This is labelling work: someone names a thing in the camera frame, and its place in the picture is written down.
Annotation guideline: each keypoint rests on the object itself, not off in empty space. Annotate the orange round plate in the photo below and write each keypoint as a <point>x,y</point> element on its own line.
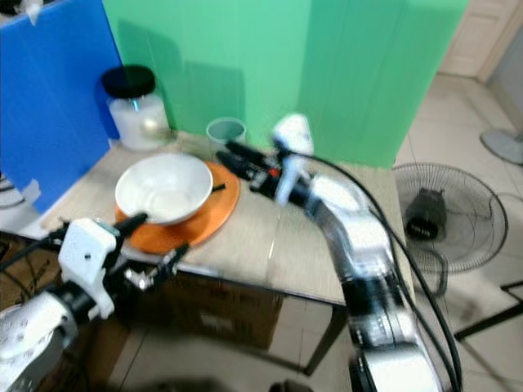
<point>204,220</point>

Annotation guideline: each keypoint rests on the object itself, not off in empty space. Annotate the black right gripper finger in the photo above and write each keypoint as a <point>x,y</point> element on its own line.
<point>239,167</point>
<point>245,149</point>

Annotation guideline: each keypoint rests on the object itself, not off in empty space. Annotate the clear jar with black lid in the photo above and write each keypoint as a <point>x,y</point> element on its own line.
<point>137,113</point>

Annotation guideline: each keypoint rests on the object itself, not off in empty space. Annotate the black table leg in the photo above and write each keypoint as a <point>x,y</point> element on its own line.
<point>327,343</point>

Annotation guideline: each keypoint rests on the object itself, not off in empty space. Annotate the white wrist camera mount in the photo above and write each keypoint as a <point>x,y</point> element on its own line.
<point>292,155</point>
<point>90,257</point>

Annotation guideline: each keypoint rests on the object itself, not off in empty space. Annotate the blue corrugated plastic panel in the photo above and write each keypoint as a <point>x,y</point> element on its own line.
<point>49,98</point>

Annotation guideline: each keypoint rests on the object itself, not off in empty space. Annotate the green corrugated plastic panel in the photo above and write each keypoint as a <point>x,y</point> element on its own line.
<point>294,57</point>

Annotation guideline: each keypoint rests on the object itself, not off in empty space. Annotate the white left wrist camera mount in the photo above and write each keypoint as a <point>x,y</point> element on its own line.
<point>90,257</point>

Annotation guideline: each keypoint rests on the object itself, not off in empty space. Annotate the clear green plastic cup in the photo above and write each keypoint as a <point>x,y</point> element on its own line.
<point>225,131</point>

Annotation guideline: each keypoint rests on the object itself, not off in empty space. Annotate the black metal stand foot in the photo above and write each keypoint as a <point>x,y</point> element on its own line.
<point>490,314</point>

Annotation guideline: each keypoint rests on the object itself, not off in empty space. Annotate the beige woven table mat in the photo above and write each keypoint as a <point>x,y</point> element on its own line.
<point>282,245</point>

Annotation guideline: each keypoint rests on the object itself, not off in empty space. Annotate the white door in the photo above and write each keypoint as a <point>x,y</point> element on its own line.
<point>470,37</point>

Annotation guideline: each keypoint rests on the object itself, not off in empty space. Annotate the white ceramic bowl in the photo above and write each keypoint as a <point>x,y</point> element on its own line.
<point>163,188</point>

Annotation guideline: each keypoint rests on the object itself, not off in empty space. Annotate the brown cardboard box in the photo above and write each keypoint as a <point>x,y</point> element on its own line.
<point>233,314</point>

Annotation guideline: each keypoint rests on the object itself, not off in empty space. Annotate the black floor fan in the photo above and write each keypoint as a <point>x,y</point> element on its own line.
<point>449,216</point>

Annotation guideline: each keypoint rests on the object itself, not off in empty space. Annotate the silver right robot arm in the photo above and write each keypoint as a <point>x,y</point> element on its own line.
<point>376,269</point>

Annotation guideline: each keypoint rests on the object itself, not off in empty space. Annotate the white round fan base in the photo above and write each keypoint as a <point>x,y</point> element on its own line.
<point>505,145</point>

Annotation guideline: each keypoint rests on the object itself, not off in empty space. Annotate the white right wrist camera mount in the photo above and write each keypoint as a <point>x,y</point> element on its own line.
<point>292,155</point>

